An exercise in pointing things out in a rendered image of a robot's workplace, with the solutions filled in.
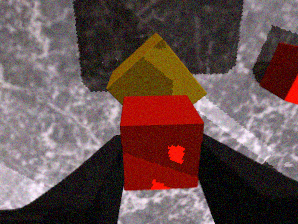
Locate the red cube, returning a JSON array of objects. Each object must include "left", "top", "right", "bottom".
[
  {"left": 120, "top": 95, "right": 204, "bottom": 190},
  {"left": 259, "top": 43, "right": 298, "bottom": 104}
]

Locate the yellow cube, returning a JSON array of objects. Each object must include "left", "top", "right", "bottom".
[{"left": 106, "top": 33, "right": 207, "bottom": 105}]

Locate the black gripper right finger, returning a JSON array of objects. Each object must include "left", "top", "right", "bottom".
[{"left": 198, "top": 133, "right": 298, "bottom": 224}]

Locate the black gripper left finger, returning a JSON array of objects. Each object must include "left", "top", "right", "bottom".
[{"left": 0, "top": 135, "right": 124, "bottom": 224}]

